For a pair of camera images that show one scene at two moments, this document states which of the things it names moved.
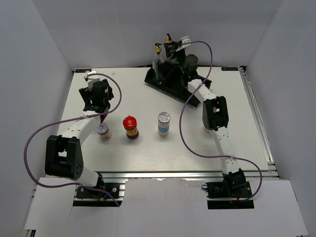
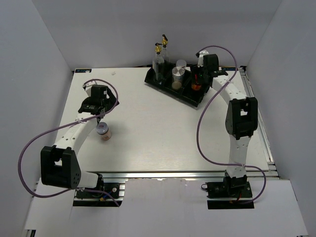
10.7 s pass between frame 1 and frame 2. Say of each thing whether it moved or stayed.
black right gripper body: moved
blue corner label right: stayed
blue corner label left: stayed
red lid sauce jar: moved
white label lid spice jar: stayed
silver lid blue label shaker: moved
